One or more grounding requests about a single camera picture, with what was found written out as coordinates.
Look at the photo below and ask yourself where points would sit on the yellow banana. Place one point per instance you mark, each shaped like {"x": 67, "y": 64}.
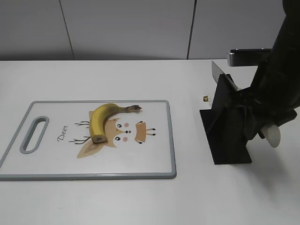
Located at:
{"x": 100, "y": 117}

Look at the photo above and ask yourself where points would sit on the cleaver knife with white handle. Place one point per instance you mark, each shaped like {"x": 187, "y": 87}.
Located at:
{"x": 270, "y": 131}

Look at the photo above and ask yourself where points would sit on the black covered gripper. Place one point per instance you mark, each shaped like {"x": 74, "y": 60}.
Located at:
{"x": 272, "y": 96}

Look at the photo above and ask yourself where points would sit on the black knife stand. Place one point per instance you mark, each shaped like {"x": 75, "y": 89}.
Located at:
{"x": 224, "y": 125}

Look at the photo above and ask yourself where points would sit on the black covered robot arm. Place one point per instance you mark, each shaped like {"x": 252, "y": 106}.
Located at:
{"x": 287, "y": 43}

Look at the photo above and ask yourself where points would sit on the white deer cutting board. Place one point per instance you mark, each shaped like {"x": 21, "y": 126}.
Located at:
{"x": 52, "y": 142}

